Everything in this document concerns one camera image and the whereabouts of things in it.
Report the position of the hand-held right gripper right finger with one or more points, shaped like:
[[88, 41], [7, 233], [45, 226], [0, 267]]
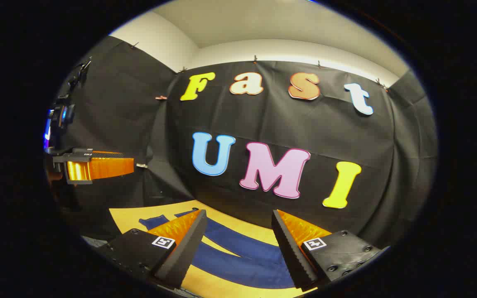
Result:
[[294, 252]]

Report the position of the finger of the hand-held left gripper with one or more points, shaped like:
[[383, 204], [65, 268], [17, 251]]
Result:
[[110, 167]]

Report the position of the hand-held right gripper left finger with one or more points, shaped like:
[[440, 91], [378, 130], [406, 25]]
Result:
[[182, 252]]

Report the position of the blue denim jeans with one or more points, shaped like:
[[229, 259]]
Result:
[[242, 258]]

